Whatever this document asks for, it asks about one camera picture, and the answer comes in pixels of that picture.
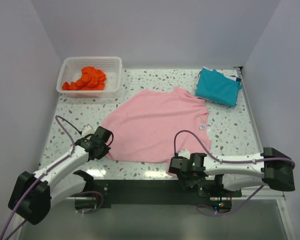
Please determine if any pink t shirt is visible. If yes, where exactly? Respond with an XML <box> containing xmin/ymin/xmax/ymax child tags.
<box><xmin>102</xmin><ymin>87</ymin><xmax>211</xmax><ymax>164</ymax></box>

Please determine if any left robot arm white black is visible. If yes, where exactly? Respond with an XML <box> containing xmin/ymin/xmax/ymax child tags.
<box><xmin>8</xmin><ymin>126</ymin><xmax>114</xmax><ymax>225</ymax></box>

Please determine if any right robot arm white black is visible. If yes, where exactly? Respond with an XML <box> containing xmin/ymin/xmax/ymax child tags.
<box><xmin>168</xmin><ymin>147</ymin><xmax>295</xmax><ymax>197</ymax></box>

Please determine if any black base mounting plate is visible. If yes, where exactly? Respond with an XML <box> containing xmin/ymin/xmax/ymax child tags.
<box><xmin>73</xmin><ymin>178</ymin><xmax>243</xmax><ymax>210</ymax></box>

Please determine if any orange t shirt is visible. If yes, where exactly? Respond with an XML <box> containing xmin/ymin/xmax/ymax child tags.
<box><xmin>61</xmin><ymin>66</ymin><xmax>107</xmax><ymax>91</ymax></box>

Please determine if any white plastic basket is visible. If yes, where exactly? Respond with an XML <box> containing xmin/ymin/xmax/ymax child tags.
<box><xmin>56</xmin><ymin>56</ymin><xmax>122</xmax><ymax>98</ymax></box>

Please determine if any folded teal t shirt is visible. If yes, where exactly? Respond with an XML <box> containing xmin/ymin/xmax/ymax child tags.
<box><xmin>195</xmin><ymin>67</ymin><xmax>243</xmax><ymax>108</ymax></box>

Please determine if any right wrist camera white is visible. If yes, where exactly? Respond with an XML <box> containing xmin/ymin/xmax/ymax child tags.
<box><xmin>177</xmin><ymin>149</ymin><xmax>191</xmax><ymax>159</ymax></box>

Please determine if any aluminium frame rail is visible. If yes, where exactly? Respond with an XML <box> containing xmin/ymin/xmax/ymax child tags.
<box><xmin>233</xmin><ymin>66</ymin><xmax>290</xmax><ymax>240</ymax></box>

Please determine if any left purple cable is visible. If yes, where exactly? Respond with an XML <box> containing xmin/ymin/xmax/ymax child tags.
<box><xmin>0</xmin><ymin>115</ymin><xmax>104</xmax><ymax>240</ymax></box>

